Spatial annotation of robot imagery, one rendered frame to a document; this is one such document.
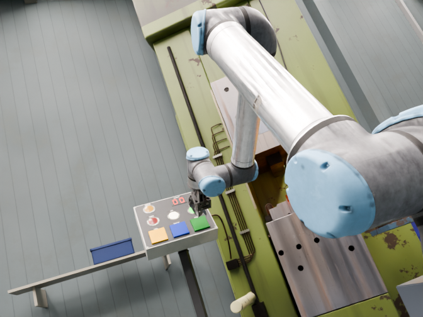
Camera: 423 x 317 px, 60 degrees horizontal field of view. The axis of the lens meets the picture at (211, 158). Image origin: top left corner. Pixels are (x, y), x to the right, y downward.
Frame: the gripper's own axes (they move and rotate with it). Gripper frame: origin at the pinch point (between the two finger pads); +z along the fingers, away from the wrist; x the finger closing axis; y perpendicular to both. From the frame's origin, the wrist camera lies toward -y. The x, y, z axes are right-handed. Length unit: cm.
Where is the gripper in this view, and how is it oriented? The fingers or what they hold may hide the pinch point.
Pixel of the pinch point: (198, 212)
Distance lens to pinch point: 170.8
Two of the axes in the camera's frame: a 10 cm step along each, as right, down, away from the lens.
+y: 3.6, 5.7, -7.4
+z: 0.1, 7.9, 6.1
